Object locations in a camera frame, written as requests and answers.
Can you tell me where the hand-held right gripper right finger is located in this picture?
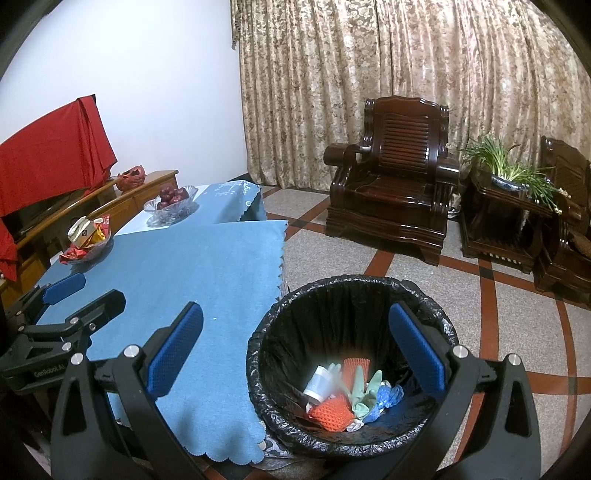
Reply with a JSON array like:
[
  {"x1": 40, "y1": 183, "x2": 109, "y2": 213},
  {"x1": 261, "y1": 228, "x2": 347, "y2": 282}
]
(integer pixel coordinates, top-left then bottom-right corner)
[{"x1": 389, "y1": 302, "x2": 542, "y2": 480}]

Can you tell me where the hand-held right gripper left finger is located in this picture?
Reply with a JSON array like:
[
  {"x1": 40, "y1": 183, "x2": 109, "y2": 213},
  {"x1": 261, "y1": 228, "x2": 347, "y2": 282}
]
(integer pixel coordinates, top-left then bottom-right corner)
[{"x1": 51, "y1": 301, "x2": 206, "y2": 480}]

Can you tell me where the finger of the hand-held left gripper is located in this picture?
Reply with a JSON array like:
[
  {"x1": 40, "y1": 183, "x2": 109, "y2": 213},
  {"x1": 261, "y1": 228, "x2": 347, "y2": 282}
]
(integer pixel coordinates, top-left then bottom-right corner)
[
  {"x1": 7, "y1": 273, "x2": 88, "y2": 329},
  {"x1": 65, "y1": 291, "x2": 126, "y2": 344}
]

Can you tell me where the blue plastic bag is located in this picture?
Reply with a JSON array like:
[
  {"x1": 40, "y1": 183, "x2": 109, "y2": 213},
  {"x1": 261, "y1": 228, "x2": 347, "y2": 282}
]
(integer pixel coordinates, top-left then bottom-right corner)
[{"x1": 367, "y1": 382, "x2": 404, "y2": 422}]

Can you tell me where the orange foam net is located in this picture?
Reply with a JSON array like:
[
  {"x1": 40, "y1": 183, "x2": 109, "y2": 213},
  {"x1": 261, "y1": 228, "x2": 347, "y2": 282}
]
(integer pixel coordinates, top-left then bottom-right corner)
[
  {"x1": 342, "y1": 356, "x2": 371, "y2": 384},
  {"x1": 307, "y1": 393, "x2": 357, "y2": 433}
]

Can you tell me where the white plastic bottle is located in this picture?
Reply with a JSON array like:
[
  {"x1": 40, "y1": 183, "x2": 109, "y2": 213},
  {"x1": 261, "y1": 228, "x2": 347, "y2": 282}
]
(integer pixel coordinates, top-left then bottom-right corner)
[{"x1": 303, "y1": 364, "x2": 334, "y2": 402}]

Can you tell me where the black lined trash bin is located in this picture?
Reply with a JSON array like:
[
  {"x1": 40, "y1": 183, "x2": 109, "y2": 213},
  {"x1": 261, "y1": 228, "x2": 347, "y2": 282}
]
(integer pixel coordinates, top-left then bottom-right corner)
[{"x1": 246, "y1": 274, "x2": 460, "y2": 460}]

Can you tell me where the glass snack bowl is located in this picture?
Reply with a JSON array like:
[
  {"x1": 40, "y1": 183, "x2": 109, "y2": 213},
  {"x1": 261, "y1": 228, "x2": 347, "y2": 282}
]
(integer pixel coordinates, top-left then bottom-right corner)
[{"x1": 65, "y1": 231, "x2": 114, "y2": 263}]

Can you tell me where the white and gold carton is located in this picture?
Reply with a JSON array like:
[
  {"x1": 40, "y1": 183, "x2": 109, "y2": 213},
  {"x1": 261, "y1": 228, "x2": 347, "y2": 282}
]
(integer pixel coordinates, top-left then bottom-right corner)
[{"x1": 68, "y1": 216, "x2": 95, "y2": 245}]

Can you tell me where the blue felt tablecloth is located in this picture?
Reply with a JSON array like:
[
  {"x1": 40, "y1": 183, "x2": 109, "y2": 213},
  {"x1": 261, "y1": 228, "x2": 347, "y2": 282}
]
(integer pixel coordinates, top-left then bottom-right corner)
[{"x1": 34, "y1": 219, "x2": 289, "y2": 464}]

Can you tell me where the black television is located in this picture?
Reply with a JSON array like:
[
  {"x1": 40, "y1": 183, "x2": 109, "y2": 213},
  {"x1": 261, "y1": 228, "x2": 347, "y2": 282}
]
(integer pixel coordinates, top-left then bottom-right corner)
[{"x1": 0, "y1": 187, "x2": 84, "y2": 241}]

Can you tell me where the glass fruit bowl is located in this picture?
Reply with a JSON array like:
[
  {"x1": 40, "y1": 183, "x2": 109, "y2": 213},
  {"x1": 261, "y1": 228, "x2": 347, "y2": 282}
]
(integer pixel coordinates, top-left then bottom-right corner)
[{"x1": 143, "y1": 185, "x2": 200, "y2": 225}]

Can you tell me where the red plastic bag with print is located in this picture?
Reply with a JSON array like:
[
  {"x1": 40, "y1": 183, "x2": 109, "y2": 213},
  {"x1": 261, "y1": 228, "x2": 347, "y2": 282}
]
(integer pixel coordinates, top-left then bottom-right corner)
[{"x1": 115, "y1": 166, "x2": 147, "y2": 191}]

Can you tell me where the wooden television cabinet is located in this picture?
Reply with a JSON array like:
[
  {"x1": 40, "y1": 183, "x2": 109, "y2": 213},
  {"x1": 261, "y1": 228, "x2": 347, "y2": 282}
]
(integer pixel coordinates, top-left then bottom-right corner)
[{"x1": 0, "y1": 170, "x2": 180, "y2": 310}]

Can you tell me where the red cloth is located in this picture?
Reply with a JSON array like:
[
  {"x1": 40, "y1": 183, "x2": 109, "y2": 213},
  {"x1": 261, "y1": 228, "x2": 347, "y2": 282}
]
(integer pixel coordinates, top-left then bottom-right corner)
[{"x1": 0, "y1": 95, "x2": 117, "y2": 281}]

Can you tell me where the dark wooden side table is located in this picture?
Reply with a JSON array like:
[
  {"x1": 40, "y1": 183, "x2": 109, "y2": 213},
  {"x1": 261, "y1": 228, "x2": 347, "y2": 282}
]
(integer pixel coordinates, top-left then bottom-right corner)
[{"x1": 460, "y1": 168, "x2": 555, "y2": 275}]

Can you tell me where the light blue embroidered tablecloth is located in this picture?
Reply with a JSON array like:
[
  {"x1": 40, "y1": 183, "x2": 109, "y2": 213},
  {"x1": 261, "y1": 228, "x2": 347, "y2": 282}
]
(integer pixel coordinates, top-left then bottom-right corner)
[{"x1": 115, "y1": 181, "x2": 269, "y2": 236}]

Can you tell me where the dark wooden armchair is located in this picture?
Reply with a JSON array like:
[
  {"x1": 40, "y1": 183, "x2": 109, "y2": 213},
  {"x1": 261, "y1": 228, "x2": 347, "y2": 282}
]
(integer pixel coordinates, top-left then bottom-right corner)
[
  {"x1": 533, "y1": 135, "x2": 591, "y2": 305},
  {"x1": 323, "y1": 95, "x2": 461, "y2": 266}
]

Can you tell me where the potted green plant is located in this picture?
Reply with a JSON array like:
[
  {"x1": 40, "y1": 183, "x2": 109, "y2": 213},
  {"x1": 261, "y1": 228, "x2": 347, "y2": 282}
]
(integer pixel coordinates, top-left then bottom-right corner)
[{"x1": 459, "y1": 133, "x2": 571, "y2": 215}]

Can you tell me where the beige floral curtain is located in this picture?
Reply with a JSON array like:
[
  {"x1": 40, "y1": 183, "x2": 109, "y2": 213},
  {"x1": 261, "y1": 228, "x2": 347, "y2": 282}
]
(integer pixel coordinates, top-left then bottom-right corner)
[{"x1": 229, "y1": 0, "x2": 591, "y2": 204}]

